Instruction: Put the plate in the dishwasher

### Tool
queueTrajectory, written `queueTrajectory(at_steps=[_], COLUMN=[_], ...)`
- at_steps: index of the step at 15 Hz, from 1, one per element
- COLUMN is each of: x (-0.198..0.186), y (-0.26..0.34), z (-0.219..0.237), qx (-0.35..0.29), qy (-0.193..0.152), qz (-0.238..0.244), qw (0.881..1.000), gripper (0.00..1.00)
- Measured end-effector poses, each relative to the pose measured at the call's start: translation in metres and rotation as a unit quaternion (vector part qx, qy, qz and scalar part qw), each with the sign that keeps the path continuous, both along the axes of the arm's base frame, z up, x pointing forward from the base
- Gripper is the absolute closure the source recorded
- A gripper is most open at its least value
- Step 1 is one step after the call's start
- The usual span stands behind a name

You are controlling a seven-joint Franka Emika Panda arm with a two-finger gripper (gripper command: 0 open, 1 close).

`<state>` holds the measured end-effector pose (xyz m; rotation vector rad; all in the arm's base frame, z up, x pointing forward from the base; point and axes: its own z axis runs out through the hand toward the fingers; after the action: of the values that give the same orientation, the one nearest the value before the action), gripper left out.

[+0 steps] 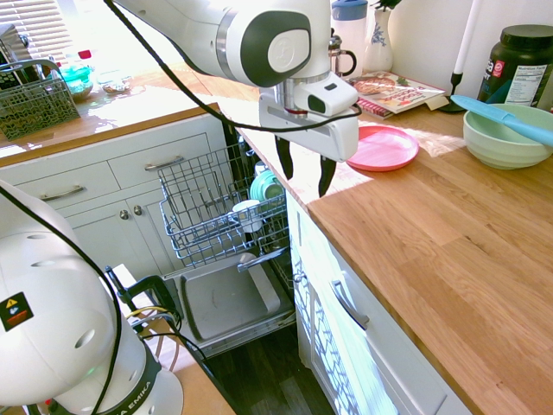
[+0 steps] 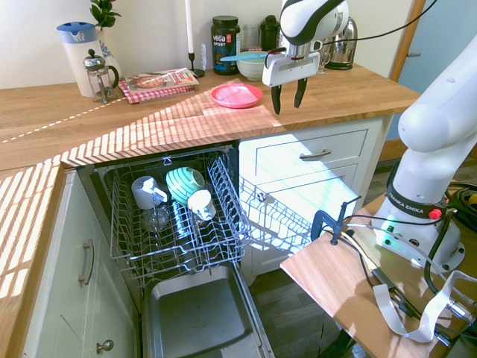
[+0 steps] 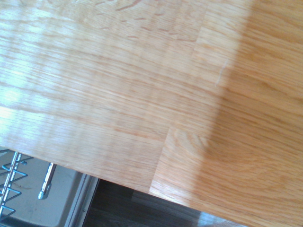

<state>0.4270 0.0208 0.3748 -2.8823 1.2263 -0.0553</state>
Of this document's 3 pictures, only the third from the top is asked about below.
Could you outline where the steel dishwasher door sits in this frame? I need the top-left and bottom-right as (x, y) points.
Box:
(0, 146), (100, 227)

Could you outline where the wire dishwasher rack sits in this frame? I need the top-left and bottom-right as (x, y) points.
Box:
(0, 151), (58, 219)

